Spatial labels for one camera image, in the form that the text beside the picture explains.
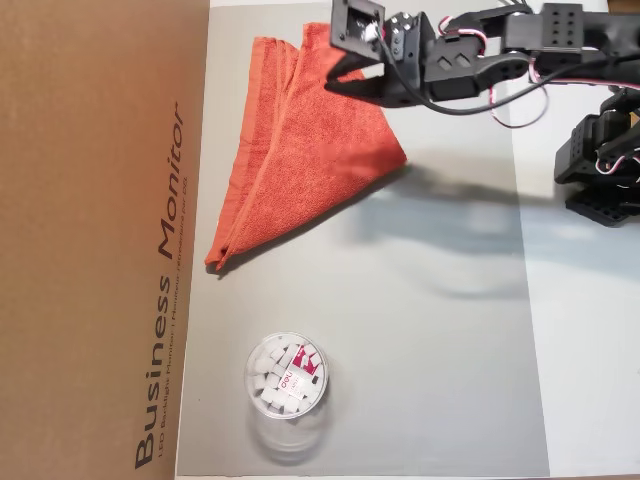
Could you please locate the brown cardboard monitor box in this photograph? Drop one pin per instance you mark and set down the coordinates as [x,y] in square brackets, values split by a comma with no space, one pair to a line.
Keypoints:
[90,225]

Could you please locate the grey table mat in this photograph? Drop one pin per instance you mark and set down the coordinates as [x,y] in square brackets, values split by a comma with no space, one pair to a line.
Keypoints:
[400,325]

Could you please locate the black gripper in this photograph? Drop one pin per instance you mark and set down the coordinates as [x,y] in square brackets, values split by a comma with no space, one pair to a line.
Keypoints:
[400,86]

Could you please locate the white eraser cubes heap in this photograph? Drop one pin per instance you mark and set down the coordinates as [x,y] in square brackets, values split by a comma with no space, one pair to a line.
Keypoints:
[265,385]

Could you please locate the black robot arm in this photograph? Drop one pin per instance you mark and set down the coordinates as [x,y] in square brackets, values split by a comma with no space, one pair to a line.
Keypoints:
[565,25]

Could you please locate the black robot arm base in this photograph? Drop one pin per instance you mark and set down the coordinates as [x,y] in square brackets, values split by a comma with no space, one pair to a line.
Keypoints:
[600,210]

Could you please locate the black wrist camera board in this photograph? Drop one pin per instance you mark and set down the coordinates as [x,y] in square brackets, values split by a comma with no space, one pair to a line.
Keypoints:
[345,30]

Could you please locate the red white paper label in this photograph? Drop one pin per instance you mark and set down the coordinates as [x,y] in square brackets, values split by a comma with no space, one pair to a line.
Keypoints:
[304,365]

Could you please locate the clear plastic jar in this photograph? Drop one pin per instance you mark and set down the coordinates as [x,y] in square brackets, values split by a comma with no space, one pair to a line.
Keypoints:
[287,375]

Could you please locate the orange terry towel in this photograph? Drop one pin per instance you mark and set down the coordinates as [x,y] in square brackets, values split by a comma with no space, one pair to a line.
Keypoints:
[310,165]

